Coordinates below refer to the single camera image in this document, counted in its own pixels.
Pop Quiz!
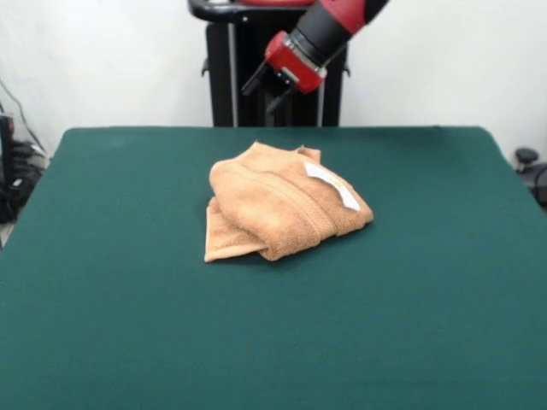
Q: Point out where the grey chair base leg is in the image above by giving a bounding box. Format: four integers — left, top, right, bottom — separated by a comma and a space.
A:
515, 147, 547, 211

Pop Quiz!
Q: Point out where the tan terry towel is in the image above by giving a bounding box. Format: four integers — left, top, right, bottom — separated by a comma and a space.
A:
203, 140, 375, 263

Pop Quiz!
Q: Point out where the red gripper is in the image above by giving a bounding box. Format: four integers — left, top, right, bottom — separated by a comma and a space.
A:
241, 30, 328, 113

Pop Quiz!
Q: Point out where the black equipment pile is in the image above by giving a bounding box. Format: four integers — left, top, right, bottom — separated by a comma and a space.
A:
0, 113, 49, 224

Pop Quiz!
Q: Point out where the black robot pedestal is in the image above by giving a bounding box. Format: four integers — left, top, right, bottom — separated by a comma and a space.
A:
186, 0, 351, 127

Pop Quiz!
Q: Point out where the dark green table cloth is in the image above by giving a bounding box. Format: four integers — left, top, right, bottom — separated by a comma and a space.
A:
0, 125, 547, 410

